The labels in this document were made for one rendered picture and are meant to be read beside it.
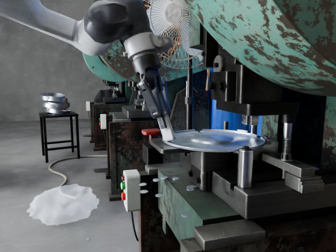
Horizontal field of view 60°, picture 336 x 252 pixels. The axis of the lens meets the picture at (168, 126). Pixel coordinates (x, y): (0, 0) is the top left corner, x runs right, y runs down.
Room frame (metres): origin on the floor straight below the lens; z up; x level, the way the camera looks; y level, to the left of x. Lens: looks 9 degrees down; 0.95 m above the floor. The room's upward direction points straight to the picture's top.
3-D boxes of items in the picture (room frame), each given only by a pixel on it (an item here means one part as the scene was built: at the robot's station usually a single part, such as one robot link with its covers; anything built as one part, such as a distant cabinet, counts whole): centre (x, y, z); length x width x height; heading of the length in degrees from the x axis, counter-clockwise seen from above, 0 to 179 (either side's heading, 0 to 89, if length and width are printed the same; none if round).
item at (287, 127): (0.80, -0.33, 0.81); 0.02 x 0.02 x 0.14
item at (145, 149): (1.09, 0.06, 0.62); 0.10 x 0.06 x 0.20; 17
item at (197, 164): (0.81, -0.08, 0.72); 0.25 x 0.14 x 0.14; 107
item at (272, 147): (0.86, -0.25, 0.76); 0.15 x 0.09 x 0.05; 17
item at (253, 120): (0.86, -0.24, 0.84); 0.05 x 0.03 x 0.04; 17
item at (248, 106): (0.86, -0.26, 0.86); 0.20 x 0.16 x 0.05; 17
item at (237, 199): (0.86, -0.25, 0.68); 0.45 x 0.30 x 0.06; 17
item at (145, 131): (1.11, 0.06, 0.72); 0.07 x 0.06 x 0.08; 107
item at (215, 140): (0.82, -0.13, 0.78); 0.29 x 0.29 x 0.01
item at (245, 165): (0.66, -0.18, 0.75); 0.03 x 0.03 x 0.10; 17
